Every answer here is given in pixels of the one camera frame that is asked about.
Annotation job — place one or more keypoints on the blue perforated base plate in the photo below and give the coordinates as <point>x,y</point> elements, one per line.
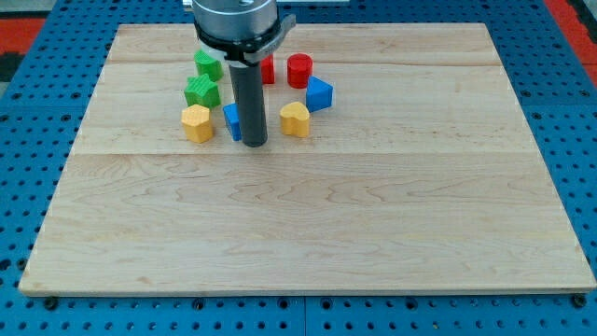
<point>47,97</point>

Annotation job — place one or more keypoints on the green star block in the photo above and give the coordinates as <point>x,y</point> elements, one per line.
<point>203,91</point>

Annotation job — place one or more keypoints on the blue triangle block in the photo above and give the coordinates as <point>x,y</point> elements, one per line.
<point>319,94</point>

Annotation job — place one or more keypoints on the red block behind rod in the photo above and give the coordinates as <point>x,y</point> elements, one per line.
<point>267,68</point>

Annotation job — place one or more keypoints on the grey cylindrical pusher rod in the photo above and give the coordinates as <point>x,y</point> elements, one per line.
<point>249,99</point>

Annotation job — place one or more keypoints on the blue cube block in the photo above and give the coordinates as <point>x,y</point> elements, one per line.
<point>232,121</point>

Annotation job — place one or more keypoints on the red circle block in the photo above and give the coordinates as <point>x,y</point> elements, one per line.
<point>299,69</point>

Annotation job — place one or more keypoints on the yellow heart block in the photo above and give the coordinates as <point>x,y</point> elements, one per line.
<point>295,120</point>

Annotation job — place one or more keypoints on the wooden board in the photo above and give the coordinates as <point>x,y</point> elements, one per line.
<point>422,178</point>

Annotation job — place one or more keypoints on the yellow hexagon block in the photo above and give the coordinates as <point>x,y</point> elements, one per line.
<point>197,125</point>

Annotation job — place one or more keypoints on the green round block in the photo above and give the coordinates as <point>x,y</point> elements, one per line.
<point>207,65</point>

